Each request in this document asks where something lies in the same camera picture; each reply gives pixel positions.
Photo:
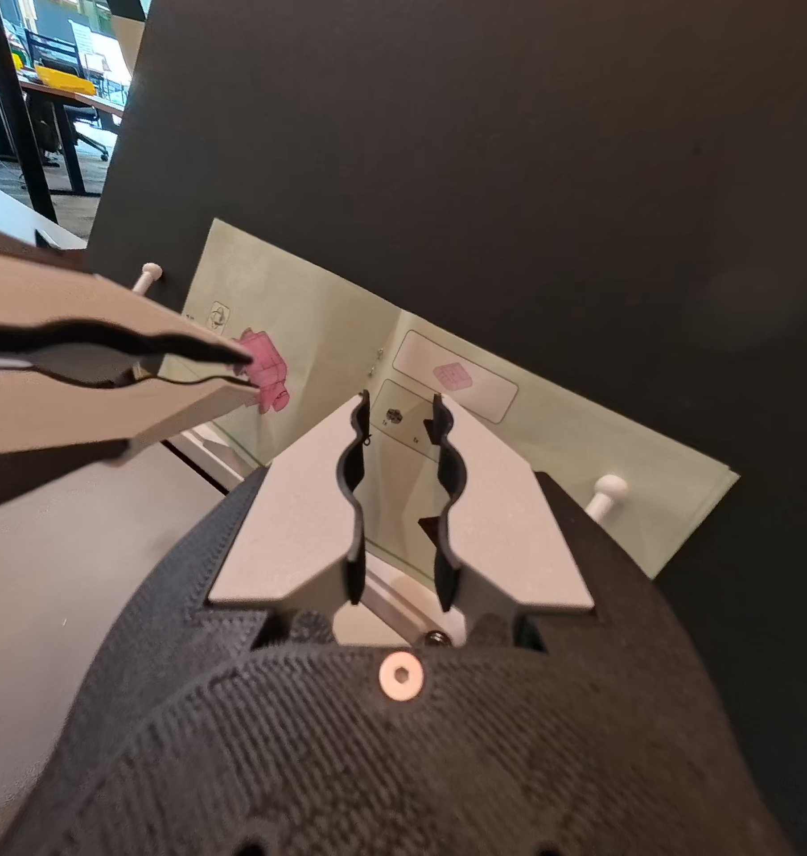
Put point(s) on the brick instruction booklet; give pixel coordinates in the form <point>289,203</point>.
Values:
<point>323,321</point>

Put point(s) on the wooden office desk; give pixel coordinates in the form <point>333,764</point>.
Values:
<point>102,101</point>

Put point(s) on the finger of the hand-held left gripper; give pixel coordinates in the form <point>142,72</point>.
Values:
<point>76,414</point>
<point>76,294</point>

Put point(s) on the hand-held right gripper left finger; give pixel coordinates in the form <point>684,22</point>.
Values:
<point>290,535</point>

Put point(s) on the black pole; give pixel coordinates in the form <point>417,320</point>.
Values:
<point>15,120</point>

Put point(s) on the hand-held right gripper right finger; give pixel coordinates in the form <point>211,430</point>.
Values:
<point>510,535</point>

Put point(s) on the white book stand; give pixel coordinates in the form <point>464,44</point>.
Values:
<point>206,451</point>

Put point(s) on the yellow storage bin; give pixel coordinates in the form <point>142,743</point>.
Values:
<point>66,79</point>

